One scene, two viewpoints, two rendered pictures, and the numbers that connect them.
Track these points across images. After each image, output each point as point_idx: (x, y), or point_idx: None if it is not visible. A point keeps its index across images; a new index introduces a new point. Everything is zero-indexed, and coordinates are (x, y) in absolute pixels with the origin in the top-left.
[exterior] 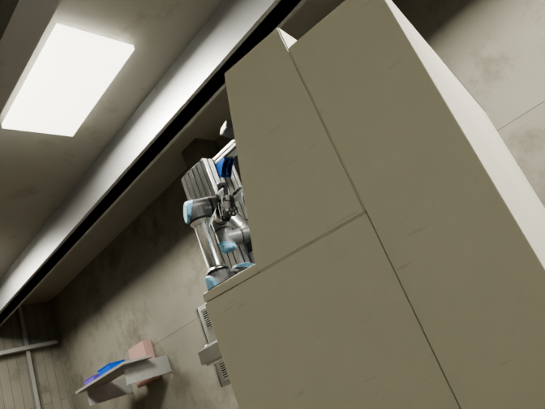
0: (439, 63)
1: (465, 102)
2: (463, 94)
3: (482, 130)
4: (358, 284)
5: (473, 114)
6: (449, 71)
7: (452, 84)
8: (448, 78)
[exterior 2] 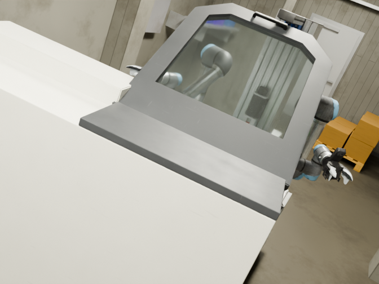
0: (11, 119)
1: (17, 160)
2: (58, 158)
3: (21, 188)
4: None
5: (27, 173)
6: (75, 131)
7: (8, 141)
8: (8, 134)
